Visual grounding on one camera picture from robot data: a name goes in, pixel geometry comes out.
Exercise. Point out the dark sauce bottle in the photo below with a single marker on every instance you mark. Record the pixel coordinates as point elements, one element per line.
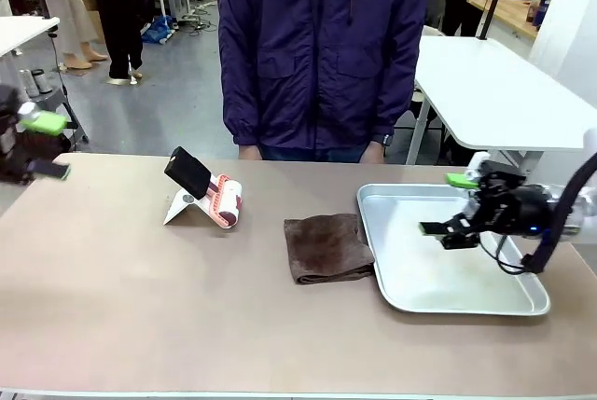
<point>534,8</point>

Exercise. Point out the small white table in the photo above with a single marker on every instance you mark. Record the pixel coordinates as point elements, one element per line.
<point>23,29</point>

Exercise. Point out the person's left hand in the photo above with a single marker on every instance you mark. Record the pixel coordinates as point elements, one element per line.
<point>374,152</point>

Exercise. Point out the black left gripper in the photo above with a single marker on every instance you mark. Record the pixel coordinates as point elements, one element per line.
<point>9,139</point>

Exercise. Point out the person's right forearm purple sleeve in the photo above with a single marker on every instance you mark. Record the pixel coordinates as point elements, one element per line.
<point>240,101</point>

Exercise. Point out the dark thread spool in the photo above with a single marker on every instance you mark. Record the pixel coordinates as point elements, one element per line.
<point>41,82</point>

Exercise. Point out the silver metal tray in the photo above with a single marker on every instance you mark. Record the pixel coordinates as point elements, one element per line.
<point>443,293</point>

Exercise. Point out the brown cardboard box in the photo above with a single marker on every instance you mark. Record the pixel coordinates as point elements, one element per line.
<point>95,22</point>

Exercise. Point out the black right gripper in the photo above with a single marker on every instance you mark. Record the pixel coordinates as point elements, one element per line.
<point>517,211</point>

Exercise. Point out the grey metal stool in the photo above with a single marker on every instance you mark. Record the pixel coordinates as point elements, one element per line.
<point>60,101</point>

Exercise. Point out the white lint roller stand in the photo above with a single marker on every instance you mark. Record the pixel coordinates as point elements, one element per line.
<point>179,209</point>

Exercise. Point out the wooden top workbench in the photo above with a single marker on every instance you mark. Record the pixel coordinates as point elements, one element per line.
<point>508,10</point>

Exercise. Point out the black wrist watch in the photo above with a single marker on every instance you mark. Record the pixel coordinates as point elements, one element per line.
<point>388,140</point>

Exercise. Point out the person's right hand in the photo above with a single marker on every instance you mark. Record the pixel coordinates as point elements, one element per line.
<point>248,152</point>

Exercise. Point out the dark brown bag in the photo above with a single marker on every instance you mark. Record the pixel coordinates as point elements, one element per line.
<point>49,142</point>

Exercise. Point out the brown cloth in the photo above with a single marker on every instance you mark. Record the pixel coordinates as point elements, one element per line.
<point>326,251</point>

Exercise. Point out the person's left forearm purple sleeve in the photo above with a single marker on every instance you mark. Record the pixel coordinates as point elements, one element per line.
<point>396,101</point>

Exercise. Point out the light thread spool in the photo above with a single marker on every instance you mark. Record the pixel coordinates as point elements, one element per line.
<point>25,83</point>

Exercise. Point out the blue plastic bag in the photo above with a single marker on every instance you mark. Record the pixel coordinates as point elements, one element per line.
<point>158,31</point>

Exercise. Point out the person in black trousers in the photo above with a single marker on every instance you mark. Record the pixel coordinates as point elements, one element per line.
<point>119,8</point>

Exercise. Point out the person in purple jacket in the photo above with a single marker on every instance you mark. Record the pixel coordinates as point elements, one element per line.
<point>322,45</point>

